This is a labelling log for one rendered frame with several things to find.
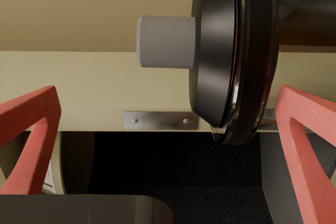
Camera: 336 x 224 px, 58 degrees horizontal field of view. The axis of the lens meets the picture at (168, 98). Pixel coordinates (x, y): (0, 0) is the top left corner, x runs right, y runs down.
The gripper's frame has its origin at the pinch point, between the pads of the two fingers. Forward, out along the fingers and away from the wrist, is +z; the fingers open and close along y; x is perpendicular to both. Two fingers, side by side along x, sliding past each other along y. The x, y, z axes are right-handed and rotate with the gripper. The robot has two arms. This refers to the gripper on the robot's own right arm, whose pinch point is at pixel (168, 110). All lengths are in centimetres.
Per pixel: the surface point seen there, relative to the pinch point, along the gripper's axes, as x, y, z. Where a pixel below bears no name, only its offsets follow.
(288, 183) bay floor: 28.2, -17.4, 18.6
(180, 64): 0.4, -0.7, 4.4
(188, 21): -1.7, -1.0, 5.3
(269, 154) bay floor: 30.5, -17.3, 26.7
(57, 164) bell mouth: 19.2, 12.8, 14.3
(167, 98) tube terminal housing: 9.3, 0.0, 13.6
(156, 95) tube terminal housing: 9.3, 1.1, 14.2
